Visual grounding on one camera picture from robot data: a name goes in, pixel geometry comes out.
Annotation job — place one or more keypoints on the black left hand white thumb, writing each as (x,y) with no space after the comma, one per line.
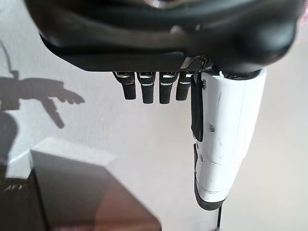
(149,31)

